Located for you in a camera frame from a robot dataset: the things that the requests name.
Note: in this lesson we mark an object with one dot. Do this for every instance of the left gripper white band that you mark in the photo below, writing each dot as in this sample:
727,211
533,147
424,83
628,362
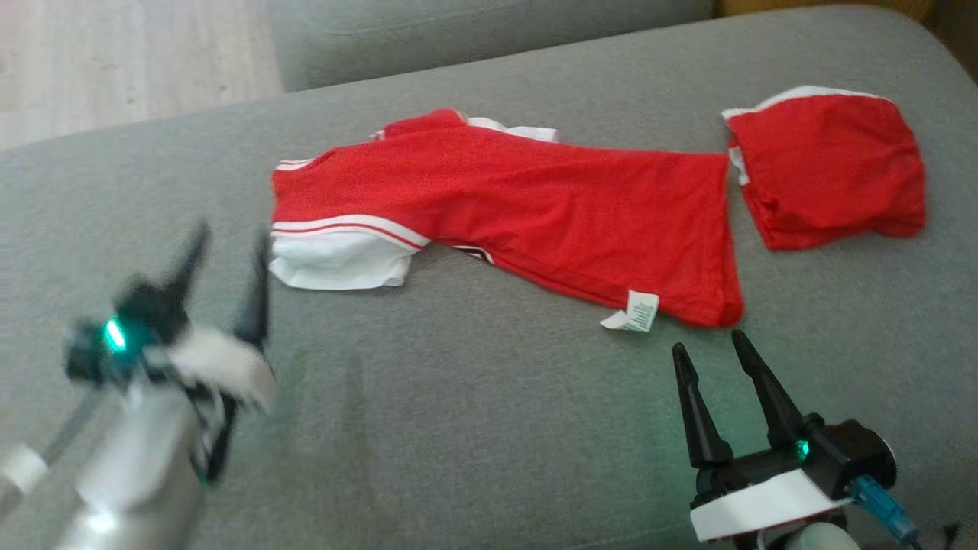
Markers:
206,359

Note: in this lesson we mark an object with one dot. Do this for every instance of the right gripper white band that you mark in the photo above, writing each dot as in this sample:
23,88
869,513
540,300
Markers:
756,504

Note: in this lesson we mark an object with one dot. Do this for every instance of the red shorts with number print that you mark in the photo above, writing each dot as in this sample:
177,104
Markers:
829,168

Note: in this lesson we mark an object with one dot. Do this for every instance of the red and white jersey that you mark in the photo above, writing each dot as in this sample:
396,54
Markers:
535,206

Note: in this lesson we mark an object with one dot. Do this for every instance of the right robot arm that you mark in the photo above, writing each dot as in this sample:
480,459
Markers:
810,538

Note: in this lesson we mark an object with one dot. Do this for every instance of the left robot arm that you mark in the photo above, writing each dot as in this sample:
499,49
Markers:
137,473

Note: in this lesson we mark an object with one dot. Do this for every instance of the grey fabric sofa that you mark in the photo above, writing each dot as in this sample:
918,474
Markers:
458,428

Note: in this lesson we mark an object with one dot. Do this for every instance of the grey sofa cushion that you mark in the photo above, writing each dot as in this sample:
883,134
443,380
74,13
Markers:
474,38

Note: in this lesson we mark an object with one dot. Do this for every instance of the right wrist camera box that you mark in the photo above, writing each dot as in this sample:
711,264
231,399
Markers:
852,454

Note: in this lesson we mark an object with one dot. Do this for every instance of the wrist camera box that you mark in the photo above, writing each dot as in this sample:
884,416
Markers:
852,454
85,351

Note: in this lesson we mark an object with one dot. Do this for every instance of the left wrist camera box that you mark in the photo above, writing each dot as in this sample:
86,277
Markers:
85,351

